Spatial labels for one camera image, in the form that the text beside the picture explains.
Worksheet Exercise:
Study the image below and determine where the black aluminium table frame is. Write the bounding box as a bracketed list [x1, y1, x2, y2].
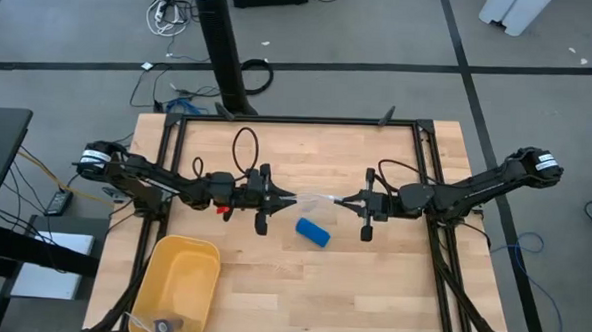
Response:
[83, 104, 524, 332]

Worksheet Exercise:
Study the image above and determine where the white plastic housing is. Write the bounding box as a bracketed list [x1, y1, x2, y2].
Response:
[477, 0, 555, 40]

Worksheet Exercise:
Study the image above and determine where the yellow plastic bin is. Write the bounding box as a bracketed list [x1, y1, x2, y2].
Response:
[128, 232, 224, 332]

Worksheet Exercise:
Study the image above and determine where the blue elastic bandage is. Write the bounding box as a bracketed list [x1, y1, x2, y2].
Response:
[293, 216, 334, 250]

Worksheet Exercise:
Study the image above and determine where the clear plastic bag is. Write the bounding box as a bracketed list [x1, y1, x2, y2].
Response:
[291, 190, 344, 225]

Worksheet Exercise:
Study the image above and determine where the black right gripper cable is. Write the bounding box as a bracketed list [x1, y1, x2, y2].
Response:
[375, 158, 431, 186]

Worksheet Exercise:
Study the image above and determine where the yellow cable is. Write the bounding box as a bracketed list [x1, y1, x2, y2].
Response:
[13, 148, 118, 210]

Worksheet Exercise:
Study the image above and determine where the black coiled cable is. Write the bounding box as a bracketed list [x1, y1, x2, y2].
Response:
[238, 57, 277, 98]

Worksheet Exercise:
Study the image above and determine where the black frame bracket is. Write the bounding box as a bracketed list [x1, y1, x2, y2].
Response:
[377, 104, 398, 128]
[213, 100, 238, 122]

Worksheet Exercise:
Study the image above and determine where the black tower fan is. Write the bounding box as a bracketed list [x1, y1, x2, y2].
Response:
[184, 0, 264, 117]

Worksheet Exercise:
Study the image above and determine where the long blue cable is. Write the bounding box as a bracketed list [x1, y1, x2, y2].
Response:
[486, 229, 568, 332]

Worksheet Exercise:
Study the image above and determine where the clear bag with dark roll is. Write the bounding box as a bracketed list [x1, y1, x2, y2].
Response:
[122, 311, 190, 332]

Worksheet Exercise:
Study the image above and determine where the white power strip with cables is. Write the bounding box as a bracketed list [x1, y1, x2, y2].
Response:
[143, 0, 197, 39]

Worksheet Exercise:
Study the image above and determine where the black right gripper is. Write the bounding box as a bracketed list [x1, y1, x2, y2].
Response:
[333, 167, 403, 245]

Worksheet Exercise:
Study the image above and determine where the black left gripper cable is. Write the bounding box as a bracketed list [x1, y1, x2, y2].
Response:
[190, 123, 263, 182]

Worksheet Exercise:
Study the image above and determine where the black power adapter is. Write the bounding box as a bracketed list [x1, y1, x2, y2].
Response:
[44, 189, 75, 218]

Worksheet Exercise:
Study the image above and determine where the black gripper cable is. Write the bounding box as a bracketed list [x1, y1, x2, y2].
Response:
[190, 123, 263, 182]
[375, 158, 431, 186]

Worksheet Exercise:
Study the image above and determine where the short blue cable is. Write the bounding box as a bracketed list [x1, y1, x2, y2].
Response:
[164, 96, 204, 117]

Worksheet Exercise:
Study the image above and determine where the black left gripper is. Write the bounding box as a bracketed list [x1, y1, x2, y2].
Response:
[231, 162, 299, 238]

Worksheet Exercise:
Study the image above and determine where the white shelf board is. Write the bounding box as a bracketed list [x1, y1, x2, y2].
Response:
[8, 229, 97, 302]

